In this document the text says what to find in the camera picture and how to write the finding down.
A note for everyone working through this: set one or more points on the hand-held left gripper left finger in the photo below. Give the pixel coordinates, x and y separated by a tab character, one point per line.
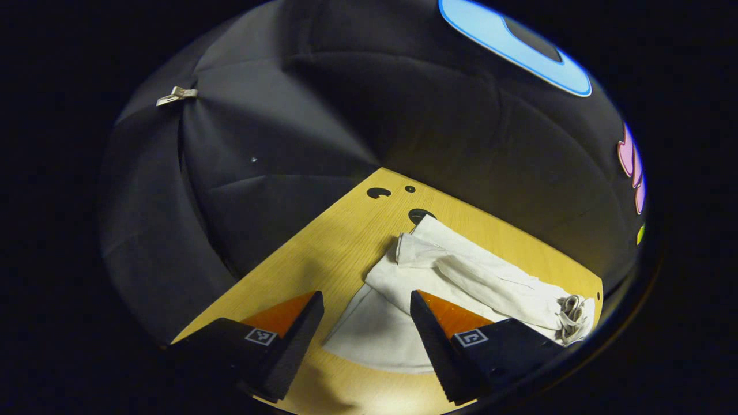
297	340

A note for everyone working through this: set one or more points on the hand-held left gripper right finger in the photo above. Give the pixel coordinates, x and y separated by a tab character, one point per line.
433	346

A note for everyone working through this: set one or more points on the white jeans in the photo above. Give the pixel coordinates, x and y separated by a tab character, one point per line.
461	271

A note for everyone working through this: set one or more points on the black backdrop cloth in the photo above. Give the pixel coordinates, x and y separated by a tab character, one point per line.
346	104

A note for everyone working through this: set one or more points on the silver metal clip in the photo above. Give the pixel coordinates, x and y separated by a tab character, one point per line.
176	95

